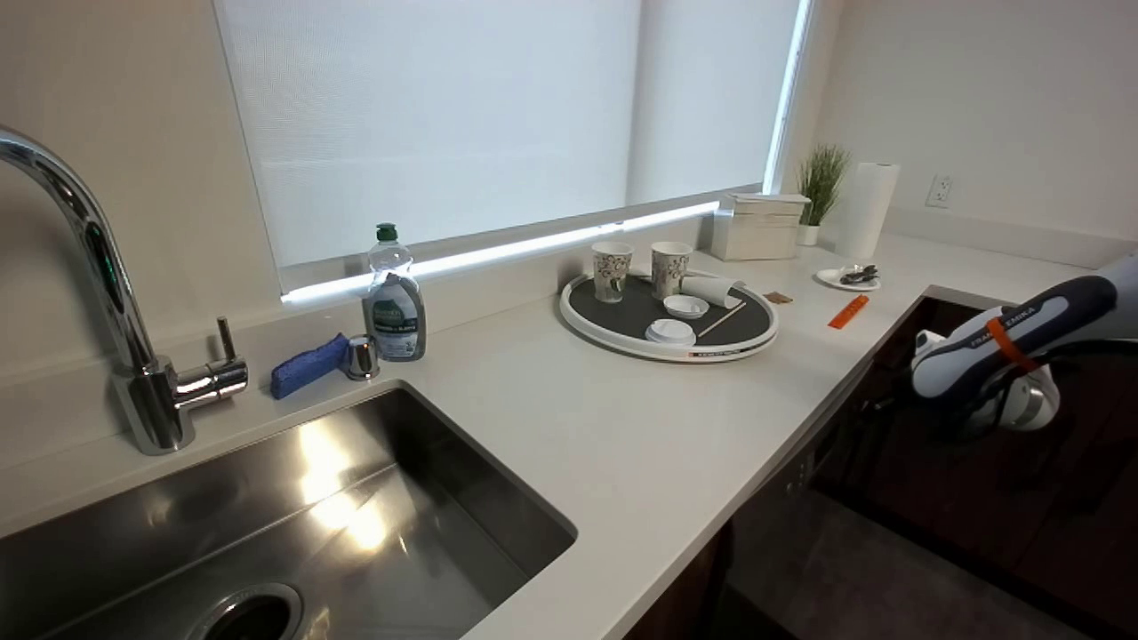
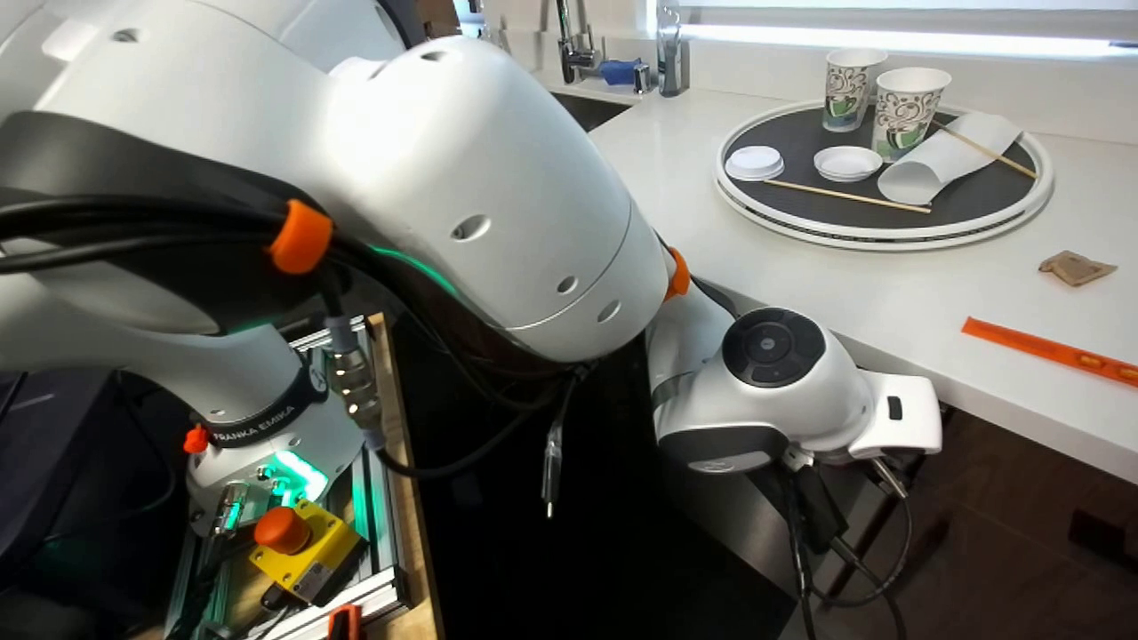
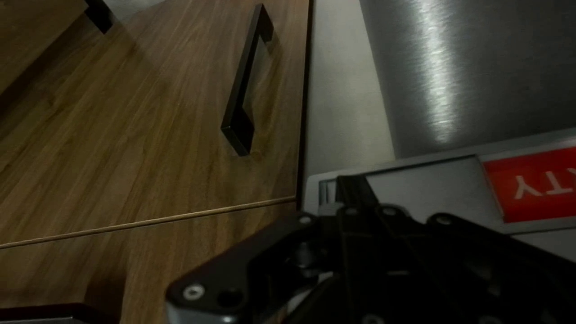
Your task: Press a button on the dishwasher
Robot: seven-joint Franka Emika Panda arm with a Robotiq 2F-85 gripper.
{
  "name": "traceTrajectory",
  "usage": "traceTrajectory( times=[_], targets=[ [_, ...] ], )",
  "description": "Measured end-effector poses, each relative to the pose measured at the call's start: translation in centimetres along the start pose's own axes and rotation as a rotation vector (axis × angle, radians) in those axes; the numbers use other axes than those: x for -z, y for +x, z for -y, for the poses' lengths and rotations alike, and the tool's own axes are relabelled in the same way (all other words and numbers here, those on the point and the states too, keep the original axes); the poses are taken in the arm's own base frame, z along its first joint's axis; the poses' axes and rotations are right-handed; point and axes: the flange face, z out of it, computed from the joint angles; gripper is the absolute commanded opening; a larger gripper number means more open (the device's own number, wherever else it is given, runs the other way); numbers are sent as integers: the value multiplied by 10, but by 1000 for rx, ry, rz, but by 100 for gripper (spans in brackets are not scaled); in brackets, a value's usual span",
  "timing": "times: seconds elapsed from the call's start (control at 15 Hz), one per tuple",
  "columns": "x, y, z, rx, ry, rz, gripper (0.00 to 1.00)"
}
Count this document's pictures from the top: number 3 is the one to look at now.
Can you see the wooden drawer front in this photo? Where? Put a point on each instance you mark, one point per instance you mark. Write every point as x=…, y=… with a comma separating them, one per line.
x=118, y=264

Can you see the stainless steel dishwasher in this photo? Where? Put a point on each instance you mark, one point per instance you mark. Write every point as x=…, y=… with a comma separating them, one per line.
x=478, y=60

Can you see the wooden cabinet door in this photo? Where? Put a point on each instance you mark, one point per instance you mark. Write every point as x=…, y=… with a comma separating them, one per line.
x=23, y=30
x=149, y=120

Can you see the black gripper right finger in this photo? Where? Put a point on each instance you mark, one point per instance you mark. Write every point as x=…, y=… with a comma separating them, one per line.
x=432, y=271

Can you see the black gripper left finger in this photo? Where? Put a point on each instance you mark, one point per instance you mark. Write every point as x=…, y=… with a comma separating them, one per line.
x=262, y=264

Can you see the slider sign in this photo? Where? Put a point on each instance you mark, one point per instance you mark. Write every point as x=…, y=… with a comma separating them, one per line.
x=532, y=186

